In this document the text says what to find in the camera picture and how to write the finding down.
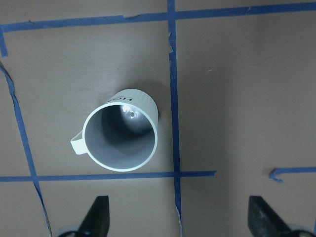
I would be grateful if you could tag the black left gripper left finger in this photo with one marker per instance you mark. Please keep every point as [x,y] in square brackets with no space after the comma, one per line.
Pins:
[96,221]

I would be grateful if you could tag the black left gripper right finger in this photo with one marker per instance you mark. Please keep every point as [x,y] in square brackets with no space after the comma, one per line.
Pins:
[263,220]

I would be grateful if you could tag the white ribbed mug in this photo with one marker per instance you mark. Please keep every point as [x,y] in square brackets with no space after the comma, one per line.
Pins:
[122,134]

